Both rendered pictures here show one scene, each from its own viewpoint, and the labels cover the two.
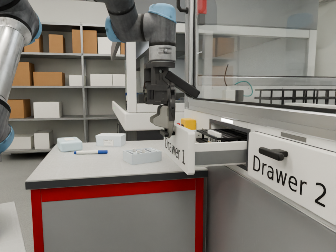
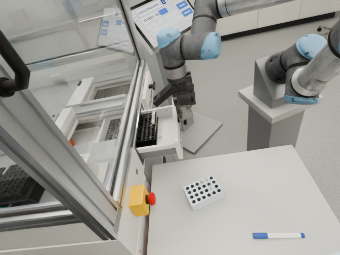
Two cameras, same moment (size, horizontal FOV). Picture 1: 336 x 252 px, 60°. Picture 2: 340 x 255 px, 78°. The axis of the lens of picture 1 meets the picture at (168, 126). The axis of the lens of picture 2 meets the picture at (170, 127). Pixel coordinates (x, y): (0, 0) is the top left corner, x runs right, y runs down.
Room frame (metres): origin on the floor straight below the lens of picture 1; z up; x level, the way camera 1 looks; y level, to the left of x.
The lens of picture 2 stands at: (1.49, 0.21, 1.47)
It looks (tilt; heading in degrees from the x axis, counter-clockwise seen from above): 41 degrees down; 203
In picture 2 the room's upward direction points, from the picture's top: 16 degrees counter-clockwise
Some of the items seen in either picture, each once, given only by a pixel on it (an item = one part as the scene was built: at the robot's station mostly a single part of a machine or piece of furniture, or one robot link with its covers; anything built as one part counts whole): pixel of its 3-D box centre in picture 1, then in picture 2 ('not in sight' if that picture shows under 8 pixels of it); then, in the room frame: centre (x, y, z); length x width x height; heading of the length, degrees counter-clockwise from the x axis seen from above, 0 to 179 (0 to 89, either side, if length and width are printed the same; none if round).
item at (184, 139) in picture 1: (177, 143); (177, 125); (0.85, -0.03, 0.87); 0.29 x 0.02 x 0.11; 13
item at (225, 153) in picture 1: (242, 144); (131, 134); (0.89, -0.23, 0.86); 0.40 x 0.26 x 0.06; 103
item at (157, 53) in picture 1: (162, 55); (175, 70); (0.83, 0.01, 1.13); 0.08 x 0.08 x 0.05
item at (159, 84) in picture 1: (160, 84); (181, 89); (0.84, 0.02, 1.05); 0.09 x 0.08 x 0.12; 103
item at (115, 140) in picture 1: (111, 139); not in sight; (1.42, 0.28, 0.79); 0.13 x 0.09 x 0.05; 83
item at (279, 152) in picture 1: (276, 153); (152, 86); (0.57, -0.21, 0.91); 0.07 x 0.04 x 0.01; 13
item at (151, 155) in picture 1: (142, 155); (203, 191); (1.10, 0.10, 0.78); 0.12 x 0.08 x 0.04; 121
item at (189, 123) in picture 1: (187, 127); (140, 200); (1.20, -0.08, 0.88); 0.07 x 0.05 x 0.07; 13
